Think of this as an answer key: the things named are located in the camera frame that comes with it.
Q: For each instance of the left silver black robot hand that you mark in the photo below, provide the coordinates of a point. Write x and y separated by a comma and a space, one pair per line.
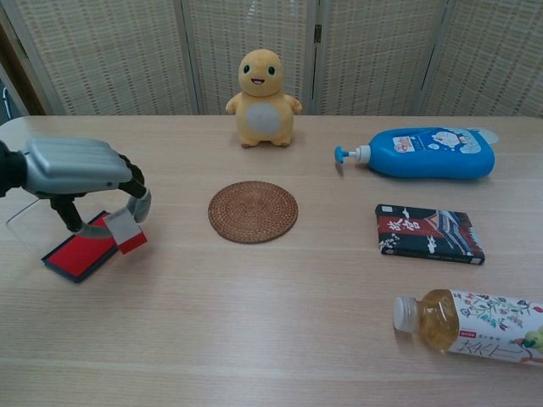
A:
80, 178

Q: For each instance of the red white stamp block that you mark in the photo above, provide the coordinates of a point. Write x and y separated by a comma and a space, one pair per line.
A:
125, 232

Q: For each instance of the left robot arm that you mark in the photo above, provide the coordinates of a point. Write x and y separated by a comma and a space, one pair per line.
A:
10, 171

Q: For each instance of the clear plastic lid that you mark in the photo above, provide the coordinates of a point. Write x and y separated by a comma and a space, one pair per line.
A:
27, 226

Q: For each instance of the red ink pad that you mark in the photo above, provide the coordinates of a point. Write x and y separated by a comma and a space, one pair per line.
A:
78, 254

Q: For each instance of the round woven rattan coaster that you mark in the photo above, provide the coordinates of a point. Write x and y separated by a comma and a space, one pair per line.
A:
253, 212

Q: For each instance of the yellow plush dinosaur toy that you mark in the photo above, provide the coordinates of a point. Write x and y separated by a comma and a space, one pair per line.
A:
261, 99

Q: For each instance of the woven folding screen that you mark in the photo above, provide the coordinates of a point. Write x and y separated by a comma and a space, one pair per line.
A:
271, 55

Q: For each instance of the blue pump lotion bottle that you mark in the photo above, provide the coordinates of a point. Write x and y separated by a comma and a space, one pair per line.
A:
428, 153

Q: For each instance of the dark illustrated book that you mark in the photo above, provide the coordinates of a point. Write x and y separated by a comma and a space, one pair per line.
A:
428, 234

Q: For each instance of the white round table grommet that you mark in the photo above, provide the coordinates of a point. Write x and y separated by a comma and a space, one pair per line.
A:
492, 135

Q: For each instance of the tea bottle with floral label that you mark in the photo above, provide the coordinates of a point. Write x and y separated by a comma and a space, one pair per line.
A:
471, 325

